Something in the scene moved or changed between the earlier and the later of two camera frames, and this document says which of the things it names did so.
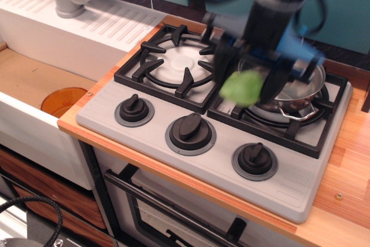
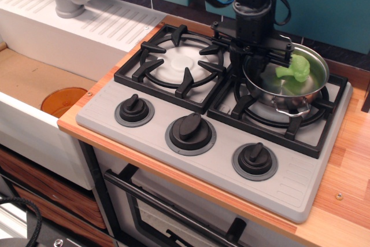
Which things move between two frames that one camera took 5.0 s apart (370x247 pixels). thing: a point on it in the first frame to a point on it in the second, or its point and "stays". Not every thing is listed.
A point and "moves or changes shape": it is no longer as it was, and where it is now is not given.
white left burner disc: x=177 y=59 stays
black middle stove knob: x=190 y=135 stays
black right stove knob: x=255 y=161 stays
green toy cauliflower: x=243 y=88 moves or changes shape
